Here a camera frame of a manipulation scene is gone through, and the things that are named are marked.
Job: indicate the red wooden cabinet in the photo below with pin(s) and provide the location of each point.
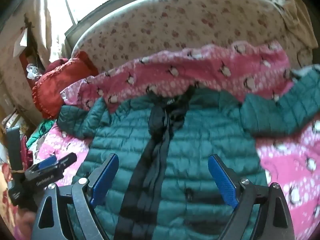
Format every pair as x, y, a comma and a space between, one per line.
26, 55

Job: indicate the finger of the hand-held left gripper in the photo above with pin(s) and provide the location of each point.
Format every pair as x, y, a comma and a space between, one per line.
47, 162
68, 159

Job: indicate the green quilted jacket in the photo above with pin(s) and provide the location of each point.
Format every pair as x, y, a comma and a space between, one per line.
175, 145

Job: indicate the clear plastic bottle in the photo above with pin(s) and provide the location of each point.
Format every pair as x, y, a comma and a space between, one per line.
32, 71

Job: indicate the white paper sheet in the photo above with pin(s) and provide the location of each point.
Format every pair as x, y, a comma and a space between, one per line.
22, 39

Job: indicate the cream crumpled cloth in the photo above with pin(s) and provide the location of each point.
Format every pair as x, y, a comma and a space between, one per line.
282, 7

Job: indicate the green printed cloth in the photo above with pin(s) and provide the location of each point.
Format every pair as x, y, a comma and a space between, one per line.
37, 133

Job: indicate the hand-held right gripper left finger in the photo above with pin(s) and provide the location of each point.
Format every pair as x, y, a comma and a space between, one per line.
105, 177

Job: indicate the red frilled cushion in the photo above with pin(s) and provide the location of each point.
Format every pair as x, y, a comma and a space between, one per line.
57, 80

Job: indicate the pink penguin print blanket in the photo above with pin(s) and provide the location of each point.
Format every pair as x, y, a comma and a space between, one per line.
180, 70

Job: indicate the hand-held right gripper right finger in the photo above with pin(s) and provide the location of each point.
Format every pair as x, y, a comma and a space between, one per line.
222, 180

